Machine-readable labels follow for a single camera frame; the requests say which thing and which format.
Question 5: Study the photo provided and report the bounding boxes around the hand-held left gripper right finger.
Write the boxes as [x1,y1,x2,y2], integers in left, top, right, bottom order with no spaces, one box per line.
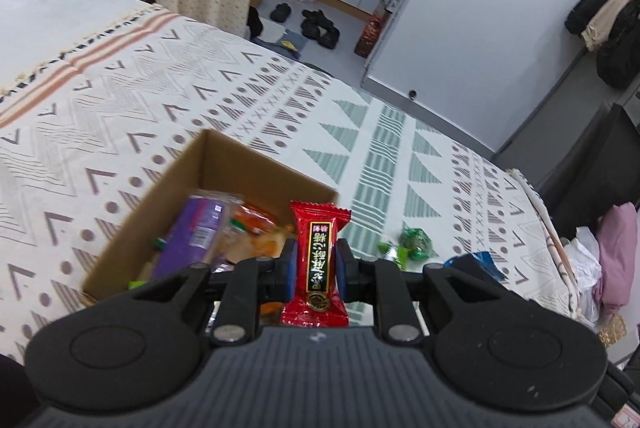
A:
[335,239,507,345]

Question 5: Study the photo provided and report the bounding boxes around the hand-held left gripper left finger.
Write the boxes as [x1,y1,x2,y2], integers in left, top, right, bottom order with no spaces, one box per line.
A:
[127,239,299,345]

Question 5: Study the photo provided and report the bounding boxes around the red candy packet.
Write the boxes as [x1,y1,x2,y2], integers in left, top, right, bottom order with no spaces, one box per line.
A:
[280,201,353,329]

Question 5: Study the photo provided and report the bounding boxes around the orange biscuit packet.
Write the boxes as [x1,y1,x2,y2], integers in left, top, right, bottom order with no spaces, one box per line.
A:
[215,203,297,269]

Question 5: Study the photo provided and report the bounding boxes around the purple bread packet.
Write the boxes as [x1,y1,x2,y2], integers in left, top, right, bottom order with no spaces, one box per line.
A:
[151,197,234,283]

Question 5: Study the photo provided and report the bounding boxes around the brown cardboard box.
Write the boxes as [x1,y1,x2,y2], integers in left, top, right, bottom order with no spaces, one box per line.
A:
[81,129,342,309]

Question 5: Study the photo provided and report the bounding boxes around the blue snack packet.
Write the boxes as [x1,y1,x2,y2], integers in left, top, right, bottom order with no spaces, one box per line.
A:
[442,250,509,283]

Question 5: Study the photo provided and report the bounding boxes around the patterned cream blanket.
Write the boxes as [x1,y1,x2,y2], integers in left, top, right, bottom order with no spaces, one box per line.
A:
[0,2,583,361]

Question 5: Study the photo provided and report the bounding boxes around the red carton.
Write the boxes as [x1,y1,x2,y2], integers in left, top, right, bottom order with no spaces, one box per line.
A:
[354,0,388,59]

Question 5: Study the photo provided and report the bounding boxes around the white plastic bag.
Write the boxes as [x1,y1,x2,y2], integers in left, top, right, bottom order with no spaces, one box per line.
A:
[562,227,604,326]

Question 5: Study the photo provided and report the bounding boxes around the black shoes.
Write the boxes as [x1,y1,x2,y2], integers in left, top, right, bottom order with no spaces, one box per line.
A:
[300,8,342,50]

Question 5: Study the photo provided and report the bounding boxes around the black chair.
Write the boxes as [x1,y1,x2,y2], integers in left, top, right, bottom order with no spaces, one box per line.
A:
[537,102,640,241]

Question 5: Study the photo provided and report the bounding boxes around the gold glitter bag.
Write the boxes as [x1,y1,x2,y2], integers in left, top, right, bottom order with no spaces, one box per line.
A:
[594,312,628,350]

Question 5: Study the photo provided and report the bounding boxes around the pink cloth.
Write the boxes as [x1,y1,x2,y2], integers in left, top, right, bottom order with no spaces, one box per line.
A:
[594,202,640,311]

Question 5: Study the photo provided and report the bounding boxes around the white bed sheet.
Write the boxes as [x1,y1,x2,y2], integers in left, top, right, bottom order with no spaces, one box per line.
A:
[0,0,153,91]

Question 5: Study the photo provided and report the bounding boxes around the hanging dark coats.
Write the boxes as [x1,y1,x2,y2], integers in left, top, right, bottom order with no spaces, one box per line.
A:
[564,0,640,89]

